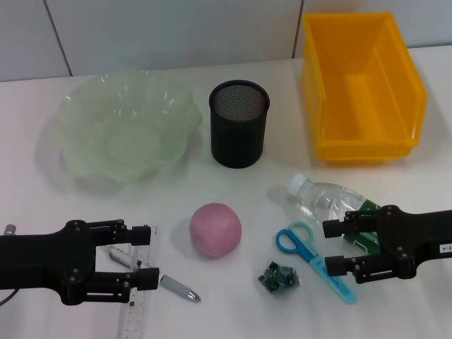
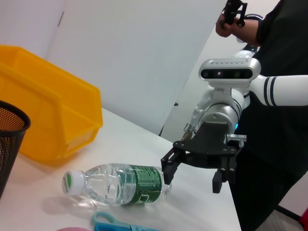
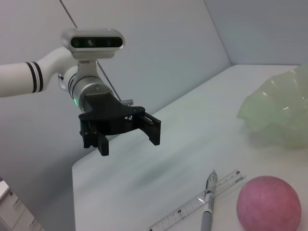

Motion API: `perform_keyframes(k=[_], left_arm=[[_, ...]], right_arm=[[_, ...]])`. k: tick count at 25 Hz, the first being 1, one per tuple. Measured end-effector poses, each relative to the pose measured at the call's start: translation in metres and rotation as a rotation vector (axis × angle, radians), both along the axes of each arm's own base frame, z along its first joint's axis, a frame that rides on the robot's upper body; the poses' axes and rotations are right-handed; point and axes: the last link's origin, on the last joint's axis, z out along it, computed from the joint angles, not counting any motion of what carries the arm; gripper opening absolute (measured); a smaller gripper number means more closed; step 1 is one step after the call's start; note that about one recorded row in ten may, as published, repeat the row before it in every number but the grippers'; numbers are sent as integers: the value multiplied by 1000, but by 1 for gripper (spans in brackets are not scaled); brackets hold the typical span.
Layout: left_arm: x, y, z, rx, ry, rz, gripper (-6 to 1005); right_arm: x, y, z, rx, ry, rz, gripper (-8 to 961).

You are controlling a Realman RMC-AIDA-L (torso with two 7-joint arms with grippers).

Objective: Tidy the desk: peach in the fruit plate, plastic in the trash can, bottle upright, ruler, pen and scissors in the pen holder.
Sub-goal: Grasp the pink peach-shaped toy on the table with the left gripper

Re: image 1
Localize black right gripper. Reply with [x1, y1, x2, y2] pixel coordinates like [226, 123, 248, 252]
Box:
[323, 205, 452, 285]

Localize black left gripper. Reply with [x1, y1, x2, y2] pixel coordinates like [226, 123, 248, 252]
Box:
[0, 219, 160, 307]

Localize clear water bottle green label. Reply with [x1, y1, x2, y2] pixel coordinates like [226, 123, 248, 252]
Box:
[286, 172, 384, 256]

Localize green plastic wrapper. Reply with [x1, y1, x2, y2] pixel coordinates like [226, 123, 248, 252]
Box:
[257, 260, 301, 295]

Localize pink peach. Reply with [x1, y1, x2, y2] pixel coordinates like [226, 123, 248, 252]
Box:
[189, 203, 243, 261]

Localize blue scissors with sheath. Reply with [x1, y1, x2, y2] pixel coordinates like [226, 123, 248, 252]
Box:
[275, 221, 357, 305]

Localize grey silver ballpoint pen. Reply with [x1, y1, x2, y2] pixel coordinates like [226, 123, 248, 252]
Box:
[107, 245, 203, 303]

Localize clear plastic ruler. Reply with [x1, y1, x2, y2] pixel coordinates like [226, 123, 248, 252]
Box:
[116, 224, 160, 339]

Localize pale green glass fruit plate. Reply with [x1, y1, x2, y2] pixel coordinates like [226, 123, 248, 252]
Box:
[52, 69, 204, 184]

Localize black mesh pen cup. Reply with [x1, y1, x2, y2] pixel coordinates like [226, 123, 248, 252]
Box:
[208, 80, 271, 170]

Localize yellow plastic bin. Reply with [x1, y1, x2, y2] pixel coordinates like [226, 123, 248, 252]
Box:
[300, 12, 429, 167]

